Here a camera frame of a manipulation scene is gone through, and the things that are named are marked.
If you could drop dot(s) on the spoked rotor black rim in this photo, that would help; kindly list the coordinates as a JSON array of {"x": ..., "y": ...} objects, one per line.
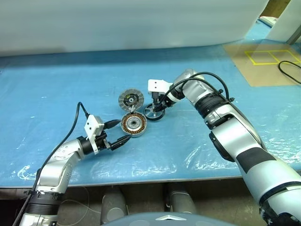
[{"x": 150, "y": 117}]

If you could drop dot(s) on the brown flat board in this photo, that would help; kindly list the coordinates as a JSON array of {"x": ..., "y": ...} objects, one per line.
[{"x": 258, "y": 75}]

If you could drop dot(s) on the white upright panel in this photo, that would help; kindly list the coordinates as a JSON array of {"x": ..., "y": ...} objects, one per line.
[{"x": 279, "y": 14}]

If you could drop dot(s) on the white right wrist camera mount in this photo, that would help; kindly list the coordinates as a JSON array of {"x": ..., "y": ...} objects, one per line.
[{"x": 157, "y": 85}]

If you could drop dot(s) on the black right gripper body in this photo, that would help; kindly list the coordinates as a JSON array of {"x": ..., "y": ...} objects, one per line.
[{"x": 165, "y": 100}]

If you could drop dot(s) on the grey metal post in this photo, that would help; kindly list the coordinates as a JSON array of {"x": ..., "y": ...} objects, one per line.
[{"x": 295, "y": 34}]

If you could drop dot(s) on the grey robot chest white chevron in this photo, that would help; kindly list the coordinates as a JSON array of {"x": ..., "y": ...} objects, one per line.
[{"x": 152, "y": 220}]

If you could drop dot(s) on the white flat tray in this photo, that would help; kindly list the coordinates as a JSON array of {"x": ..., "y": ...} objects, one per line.
[{"x": 268, "y": 19}]

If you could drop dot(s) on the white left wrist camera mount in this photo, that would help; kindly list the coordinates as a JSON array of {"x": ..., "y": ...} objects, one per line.
[{"x": 92, "y": 124}]

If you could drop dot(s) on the grey rounded cylinder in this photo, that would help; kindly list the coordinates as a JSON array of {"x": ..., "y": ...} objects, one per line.
[
  {"x": 114, "y": 207},
  {"x": 182, "y": 200}
]

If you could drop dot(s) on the silver motor lid circuit board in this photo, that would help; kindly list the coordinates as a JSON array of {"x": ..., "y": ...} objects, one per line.
[{"x": 122, "y": 100}]

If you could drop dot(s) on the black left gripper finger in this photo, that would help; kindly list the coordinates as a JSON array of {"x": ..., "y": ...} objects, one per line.
[
  {"x": 113, "y": 123},
  {"x": 120, "y": 142}
]

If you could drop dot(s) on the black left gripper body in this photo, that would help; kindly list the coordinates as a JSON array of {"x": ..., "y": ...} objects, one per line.
[{"x": 103, "y": 142}]

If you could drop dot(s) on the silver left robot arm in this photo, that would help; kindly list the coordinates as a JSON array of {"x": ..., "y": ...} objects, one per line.
[{"x": 56, "y": 162}]

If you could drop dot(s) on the silver motor housing copper coils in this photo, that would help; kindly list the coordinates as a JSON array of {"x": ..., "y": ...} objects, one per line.
[{"x": 136, "y": 129}]

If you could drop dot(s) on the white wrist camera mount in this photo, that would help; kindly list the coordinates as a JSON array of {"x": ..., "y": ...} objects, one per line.
[
  {"x": 92, "y": 124},
  {"x": 157, "y": 85}
]

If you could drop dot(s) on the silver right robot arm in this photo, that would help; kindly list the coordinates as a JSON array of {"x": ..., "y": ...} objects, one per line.
[{"x": 235, "y": 131}]

